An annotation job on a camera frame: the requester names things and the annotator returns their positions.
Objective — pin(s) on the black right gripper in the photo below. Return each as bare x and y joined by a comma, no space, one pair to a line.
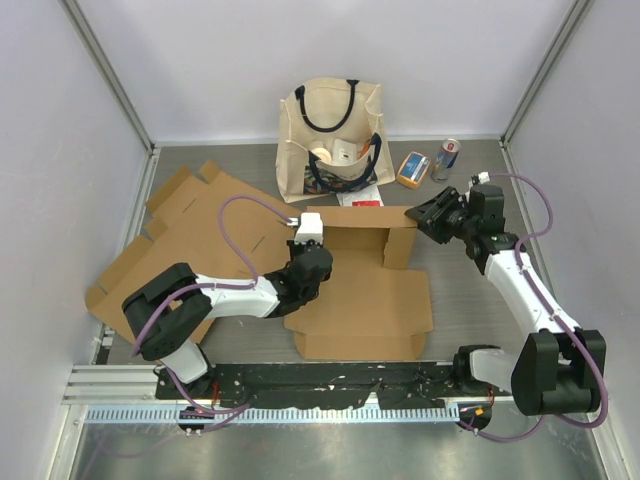
438,205

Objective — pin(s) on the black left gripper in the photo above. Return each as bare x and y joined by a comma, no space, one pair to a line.
295,247

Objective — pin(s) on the white red packet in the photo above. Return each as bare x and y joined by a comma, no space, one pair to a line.
366,197

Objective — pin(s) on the brown cardboard box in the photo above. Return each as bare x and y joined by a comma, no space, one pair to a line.
373,307

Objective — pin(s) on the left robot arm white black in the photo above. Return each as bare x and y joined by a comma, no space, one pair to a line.
164,313

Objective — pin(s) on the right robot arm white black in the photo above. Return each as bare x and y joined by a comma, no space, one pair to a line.
559,370

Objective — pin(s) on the white box in bag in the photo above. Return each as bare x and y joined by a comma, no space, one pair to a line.
344,153

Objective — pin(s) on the silver blue drink can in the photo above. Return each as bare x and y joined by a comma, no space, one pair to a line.
445,160

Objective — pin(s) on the orange item in bag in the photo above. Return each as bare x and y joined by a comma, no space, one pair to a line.
365,148

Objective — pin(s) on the flat spare cardboard blank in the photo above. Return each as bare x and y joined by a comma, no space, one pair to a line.
219,225

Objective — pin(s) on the tape roll in bag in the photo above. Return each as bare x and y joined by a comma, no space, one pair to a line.
322,153

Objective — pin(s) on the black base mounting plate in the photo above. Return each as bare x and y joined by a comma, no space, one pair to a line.
335,386

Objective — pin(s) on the beige canvas tote bag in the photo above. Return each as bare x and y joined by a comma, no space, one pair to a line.
325,109

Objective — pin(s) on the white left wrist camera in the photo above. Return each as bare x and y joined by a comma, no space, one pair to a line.
308,228

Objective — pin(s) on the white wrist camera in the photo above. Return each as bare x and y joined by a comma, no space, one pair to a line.
308,228
479,179

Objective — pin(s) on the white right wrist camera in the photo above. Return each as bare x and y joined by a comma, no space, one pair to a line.
479,179

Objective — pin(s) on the white slotted cable duct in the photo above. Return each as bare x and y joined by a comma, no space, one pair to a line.
183,414

